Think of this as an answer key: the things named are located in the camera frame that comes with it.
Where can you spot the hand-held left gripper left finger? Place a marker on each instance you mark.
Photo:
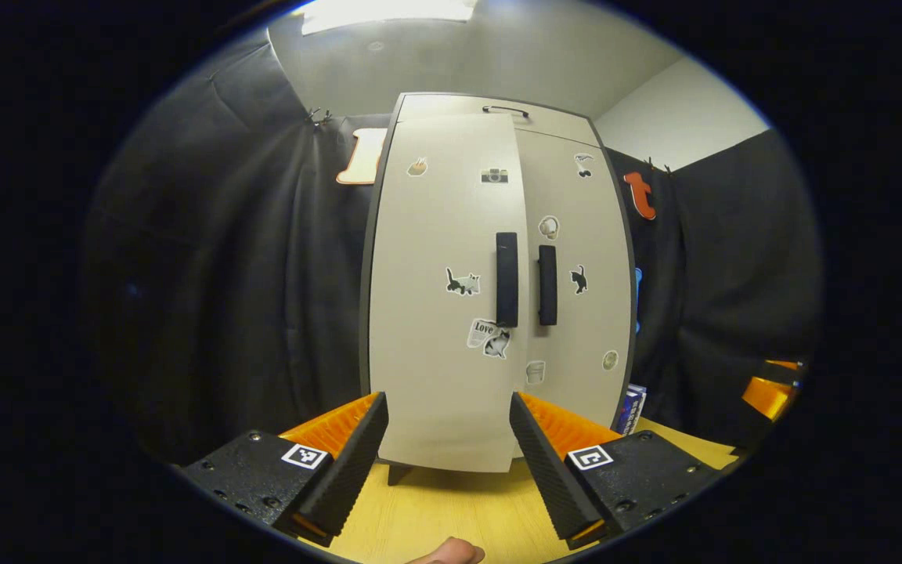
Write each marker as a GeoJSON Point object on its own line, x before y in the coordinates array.
{"type": "Point", "coordinates": [353, 462]}

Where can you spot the white shoe cabinet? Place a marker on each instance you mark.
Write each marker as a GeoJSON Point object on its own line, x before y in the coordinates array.
{"type": "Point", "coordinates": [377, 235]}

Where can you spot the white cabinet drawer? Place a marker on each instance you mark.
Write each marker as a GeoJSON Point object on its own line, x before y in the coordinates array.
{"type": "Point", "coordinates": [451, 106]}

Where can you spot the blue and white box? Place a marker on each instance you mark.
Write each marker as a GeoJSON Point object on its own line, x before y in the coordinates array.
{"type": "Point", "coordinates": [631, 409]}

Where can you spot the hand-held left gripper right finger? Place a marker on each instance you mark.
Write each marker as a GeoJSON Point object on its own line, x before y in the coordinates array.
{"type": "Point", "coordinates": [549, 470]}

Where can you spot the white cabinet door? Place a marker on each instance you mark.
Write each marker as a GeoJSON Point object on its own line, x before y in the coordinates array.
{"type": "Point", "coordinates": [435, 376]}
{"type": "Point", "coordinates": [588, 329]}

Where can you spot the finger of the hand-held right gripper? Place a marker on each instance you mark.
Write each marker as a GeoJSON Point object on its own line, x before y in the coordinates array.
{"type": "Point", "coordinates": [784, 365]}
{"type": "Point", "coordinates": [768, 395]}

